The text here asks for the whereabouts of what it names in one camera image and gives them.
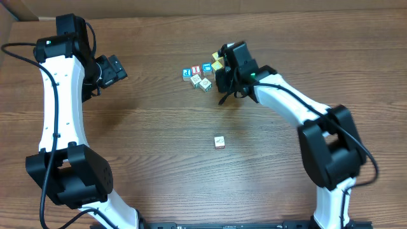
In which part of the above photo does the yellow block near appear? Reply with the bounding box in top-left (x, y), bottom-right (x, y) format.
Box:
top-left (211, 61), bottom-right (223, 74)

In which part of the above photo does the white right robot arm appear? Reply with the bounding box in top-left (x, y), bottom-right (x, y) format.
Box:
top-left (215, 41), bottom-right (371, 228)

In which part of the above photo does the wooden O block green side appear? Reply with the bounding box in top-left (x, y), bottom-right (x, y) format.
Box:
top-left (199, 78), bottom-right (212, 92)

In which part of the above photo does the brown cardboard wall panel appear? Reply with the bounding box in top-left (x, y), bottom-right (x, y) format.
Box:
top-left (1, 0), bottom-right (406, 21)

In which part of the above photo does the blue P letter block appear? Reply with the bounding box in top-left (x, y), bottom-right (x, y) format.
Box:
top-left (182, 68), bottom-right (192, 81)

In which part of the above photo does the red I letter block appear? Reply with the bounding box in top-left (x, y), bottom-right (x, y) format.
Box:
top-left (191, 66), bottom-right (202, 76)

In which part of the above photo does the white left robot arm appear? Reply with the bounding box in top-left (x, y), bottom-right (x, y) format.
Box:
top-left (25, 14), bottom-right (141, 228)

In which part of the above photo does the yellow block far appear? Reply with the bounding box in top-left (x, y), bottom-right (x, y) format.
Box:
top-left (212, 52), bottom-right (223, 62)

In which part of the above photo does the wooden W block green side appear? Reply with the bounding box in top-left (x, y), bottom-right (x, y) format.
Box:
top-left (190, 74), bottom-right (202, 88)

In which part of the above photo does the blue J letter block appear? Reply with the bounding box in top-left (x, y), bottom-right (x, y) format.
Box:
top-left (202, 62), bottom-right (212, 76)

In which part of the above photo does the wooden block red side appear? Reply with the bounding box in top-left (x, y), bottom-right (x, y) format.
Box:
top-left (214, 136), bottom-right (225, 149)

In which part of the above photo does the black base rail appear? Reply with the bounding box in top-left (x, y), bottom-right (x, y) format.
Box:
top-left (90, 221), bottom-right (373, 229)

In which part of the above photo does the yellow block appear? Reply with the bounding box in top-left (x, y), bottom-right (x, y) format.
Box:
top-left (212, 52), bottom-right (223, 62)
top-left (211, 61), bottom-right (223, 74)

